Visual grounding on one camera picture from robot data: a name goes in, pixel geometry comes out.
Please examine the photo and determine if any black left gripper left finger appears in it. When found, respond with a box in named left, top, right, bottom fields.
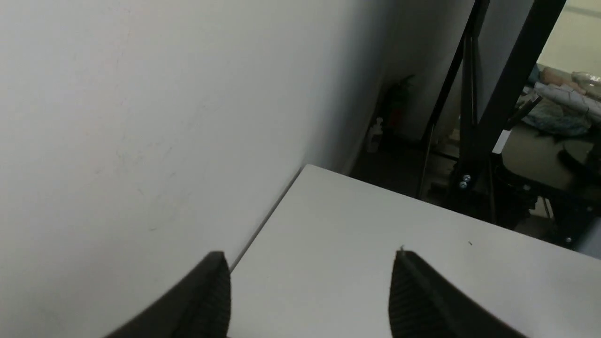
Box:
left=107, top=252, right=232, bottom=338

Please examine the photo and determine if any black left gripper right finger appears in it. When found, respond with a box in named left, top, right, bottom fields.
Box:
left=388, top=249, right=524, bottom=338

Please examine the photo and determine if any white spray bottle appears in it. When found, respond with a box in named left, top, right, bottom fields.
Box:
left=365, top=117, right=384, bottom=153

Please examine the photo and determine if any crumpled cloth pile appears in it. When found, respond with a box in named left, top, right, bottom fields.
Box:
left=515, top=64, right=601, bottom=137

